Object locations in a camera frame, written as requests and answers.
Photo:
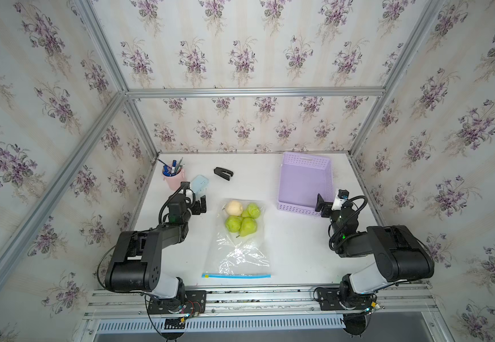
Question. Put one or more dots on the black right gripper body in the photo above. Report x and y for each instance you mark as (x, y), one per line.
(328, 209)

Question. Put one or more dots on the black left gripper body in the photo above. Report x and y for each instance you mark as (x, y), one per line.
(195, 211)

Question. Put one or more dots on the yellow pear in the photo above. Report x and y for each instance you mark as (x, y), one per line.
(234, 208)

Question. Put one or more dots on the green pear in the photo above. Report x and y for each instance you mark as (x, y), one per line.
(249, 226)
(251, 211)
(233, 223)

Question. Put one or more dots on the clear zip-top plastic bag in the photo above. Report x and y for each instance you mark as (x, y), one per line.
(230, 256)

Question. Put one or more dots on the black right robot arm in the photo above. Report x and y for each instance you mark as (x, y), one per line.
(399, 257)

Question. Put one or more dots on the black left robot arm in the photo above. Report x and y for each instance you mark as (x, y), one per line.
(135, 265)

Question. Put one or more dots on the light blue pencil case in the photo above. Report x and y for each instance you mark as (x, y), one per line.
(198, 185)

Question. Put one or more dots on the purple plastic basket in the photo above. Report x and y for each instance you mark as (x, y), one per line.
(302, 178)

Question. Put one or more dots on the black stapler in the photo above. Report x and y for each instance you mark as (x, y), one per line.
(224, 173)

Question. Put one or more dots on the pink pen cup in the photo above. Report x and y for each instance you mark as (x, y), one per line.
(174, 181)

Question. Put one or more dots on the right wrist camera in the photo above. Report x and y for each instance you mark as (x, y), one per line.
(341, 197)

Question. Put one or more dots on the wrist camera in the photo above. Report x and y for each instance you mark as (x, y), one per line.
(341, 197)
(186, 191)

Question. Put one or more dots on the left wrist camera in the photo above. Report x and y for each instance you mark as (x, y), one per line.
(186, 191)

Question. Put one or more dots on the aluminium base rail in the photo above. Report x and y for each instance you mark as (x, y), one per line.
(255, 308)

